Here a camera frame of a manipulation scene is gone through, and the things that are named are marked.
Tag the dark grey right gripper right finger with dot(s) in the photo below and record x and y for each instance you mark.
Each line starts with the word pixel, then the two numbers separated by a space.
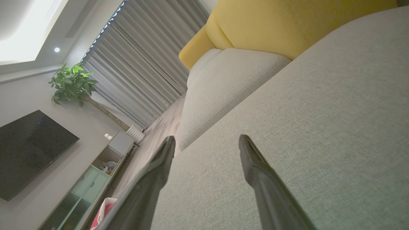
pixel 271 198

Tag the black flat television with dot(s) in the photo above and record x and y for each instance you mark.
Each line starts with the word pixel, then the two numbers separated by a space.
pixel 28 150

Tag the pink and white cloth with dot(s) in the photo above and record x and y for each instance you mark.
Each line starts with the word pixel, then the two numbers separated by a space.
pixel 102 214

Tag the small grey toy figure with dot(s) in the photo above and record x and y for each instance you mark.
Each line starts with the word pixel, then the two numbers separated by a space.
pixel 108 166

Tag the grey pleated curtain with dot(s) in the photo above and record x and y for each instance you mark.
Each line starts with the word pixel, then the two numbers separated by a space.
pixel 143 57

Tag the white ribbed plant pot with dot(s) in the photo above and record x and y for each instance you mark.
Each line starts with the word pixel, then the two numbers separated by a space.
pixel 135 133

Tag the light grey sofa seat cushion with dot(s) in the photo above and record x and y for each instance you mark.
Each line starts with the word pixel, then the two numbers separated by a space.
pixel 223 86

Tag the green leafy potted tree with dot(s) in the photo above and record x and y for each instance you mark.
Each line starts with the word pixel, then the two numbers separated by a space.
pixel 72 84

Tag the white pale green TV cabinet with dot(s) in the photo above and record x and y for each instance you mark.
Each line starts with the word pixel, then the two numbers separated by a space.
pixel 92 183

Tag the small white ornament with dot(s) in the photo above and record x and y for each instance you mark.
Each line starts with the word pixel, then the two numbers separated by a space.
pixel 108 136

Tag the yellow sofa backrest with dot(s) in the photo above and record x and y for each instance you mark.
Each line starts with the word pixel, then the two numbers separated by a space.
pixel 271 22

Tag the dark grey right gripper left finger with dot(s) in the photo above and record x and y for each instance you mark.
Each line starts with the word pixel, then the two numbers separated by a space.
pixel 143 198

